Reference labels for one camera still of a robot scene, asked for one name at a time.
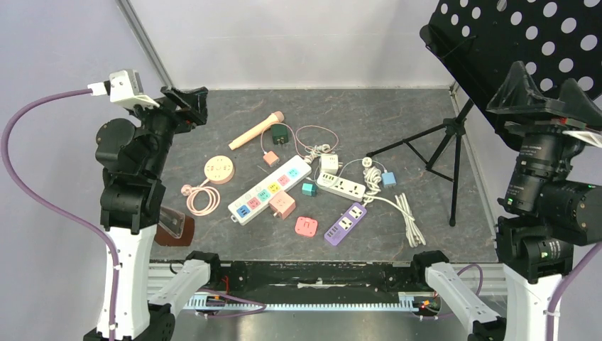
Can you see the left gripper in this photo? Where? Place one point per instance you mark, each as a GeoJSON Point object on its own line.
{"type": "Point", "coordinates": [194, 113]}

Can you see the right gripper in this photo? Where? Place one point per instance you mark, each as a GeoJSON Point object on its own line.
{"type": "Point", "coordinates": [536, 117]}

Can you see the coral plug adapter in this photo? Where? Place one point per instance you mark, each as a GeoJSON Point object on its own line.
{"type": "Point", "coordinates": [306, 226]}

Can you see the pink cube socket adapter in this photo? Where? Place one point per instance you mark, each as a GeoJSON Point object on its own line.
{"type": "Point", "coordinates": [282, 205]}

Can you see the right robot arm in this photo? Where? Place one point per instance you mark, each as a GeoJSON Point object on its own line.
{"type": "Point", "coordinates": [552, 226]}

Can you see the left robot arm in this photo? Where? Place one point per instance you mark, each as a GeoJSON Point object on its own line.
{"type": "Point", "coordinates": [133, 158]}

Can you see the black music stand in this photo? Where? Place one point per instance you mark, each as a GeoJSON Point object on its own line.
{"type": "Point", "coordinates": [478, 41]}

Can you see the round pink socket hub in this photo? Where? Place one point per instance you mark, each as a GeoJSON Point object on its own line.
{"type": "Point", "coordinates": [219, 170]}

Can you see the dark green cube adapter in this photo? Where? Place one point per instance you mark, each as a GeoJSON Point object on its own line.
{"type": "Point", "coordinates": [279, 134]}

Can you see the salmon usb charger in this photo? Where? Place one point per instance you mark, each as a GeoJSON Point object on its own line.
{"type": "Point", "coordinates": [271, 158]}

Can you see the white multicolour power strip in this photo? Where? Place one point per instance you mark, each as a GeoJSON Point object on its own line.
{"type": "Point", "coordinates": [250, 204]}

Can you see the brown wooden metronome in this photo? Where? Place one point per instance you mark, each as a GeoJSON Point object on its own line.
{"type": "Point", "coordinates": [175, 228]}

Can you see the teal usb charger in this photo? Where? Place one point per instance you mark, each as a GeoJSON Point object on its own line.
{"type": "Point", "coordinates": [309, 189]}

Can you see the white cube adapter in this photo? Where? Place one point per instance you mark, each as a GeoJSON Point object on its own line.
{"type": "Point", "coordinates": [329, 163]}

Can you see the white usb power strip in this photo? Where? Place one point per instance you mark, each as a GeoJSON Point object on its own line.
{"type": "Point", "coordinates": [340, 186]}

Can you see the blue usb charger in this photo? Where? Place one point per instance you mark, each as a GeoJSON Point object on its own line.
{"type": "Point", "coordinates": [388, 179]}

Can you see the purple power strip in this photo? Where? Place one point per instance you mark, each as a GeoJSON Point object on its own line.
{"type": "Point", "coordinates": [343, 226]}

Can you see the white cable plug bundle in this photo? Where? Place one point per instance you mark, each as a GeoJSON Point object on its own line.
{"type": "Point", "coordinates": [313, 152]}

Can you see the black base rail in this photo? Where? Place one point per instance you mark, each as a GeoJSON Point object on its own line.
{"type": "Point", "coordinates": [317, 282]}

